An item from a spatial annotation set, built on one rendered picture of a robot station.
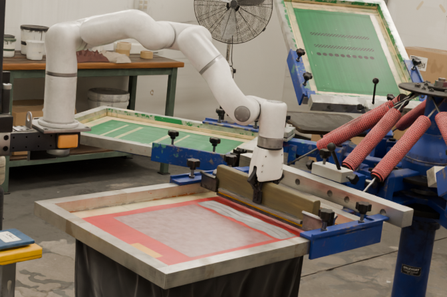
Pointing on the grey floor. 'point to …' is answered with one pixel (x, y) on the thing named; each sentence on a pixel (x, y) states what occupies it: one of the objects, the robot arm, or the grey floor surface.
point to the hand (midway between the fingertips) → (263, 196)
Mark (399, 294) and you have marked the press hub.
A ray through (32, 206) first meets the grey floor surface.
